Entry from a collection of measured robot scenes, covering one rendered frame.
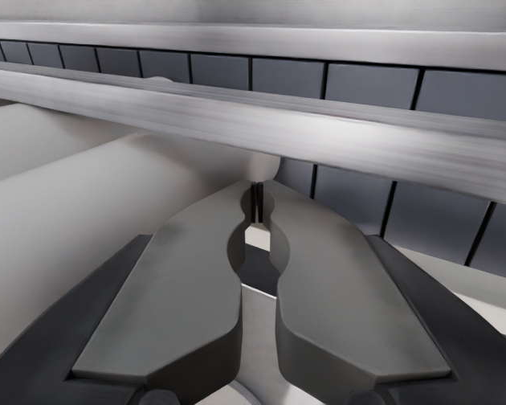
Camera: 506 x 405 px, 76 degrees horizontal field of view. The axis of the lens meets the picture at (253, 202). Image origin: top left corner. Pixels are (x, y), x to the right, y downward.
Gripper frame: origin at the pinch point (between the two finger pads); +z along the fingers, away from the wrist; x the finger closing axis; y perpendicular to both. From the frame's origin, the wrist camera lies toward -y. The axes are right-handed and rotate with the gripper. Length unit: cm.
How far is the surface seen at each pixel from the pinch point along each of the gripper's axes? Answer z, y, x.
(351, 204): 3.5, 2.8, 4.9
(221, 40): 7.5, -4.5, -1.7
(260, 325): 6.0, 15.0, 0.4
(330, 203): 4.0, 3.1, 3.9
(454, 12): 6.7, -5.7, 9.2
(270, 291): 6.0, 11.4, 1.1
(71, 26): 13.3, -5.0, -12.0
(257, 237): 2.2, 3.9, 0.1
